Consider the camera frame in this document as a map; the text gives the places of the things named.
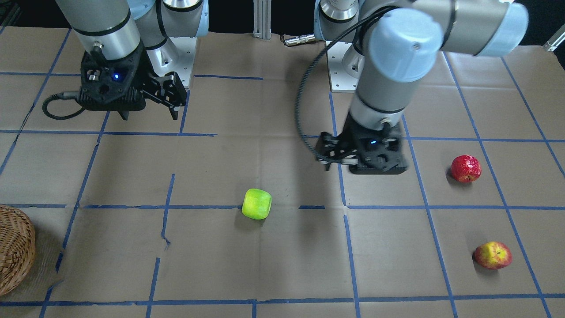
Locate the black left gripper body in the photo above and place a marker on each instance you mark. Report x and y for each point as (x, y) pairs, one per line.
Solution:
(352, 132)

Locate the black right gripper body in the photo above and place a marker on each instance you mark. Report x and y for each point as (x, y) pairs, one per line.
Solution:
(142, 70)

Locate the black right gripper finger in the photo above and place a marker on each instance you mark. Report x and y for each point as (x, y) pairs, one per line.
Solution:
(168, 90)

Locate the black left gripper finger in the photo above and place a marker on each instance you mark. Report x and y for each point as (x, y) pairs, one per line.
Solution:
(347, 158)
(327, 143)

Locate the green apple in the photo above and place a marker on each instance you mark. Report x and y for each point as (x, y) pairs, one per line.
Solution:
(256, 204)

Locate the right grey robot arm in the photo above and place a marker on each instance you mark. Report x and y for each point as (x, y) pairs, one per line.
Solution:
(120, 25)

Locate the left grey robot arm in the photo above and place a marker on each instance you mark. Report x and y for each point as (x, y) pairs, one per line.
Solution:
(397, 42)

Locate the woven wicker basket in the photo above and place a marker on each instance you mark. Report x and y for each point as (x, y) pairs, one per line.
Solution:
(17, 247)

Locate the red yellow apple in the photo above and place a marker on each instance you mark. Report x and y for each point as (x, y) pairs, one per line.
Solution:
(493, 255)

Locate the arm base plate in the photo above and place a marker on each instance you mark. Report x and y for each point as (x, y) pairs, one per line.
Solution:
(344, 65)
(178, 55)

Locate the silver cable connector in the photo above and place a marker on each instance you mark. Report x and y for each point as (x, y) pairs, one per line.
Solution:
(297, 40)

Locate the aluminium frame post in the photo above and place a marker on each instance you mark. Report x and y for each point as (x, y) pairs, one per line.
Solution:
(262, 20)

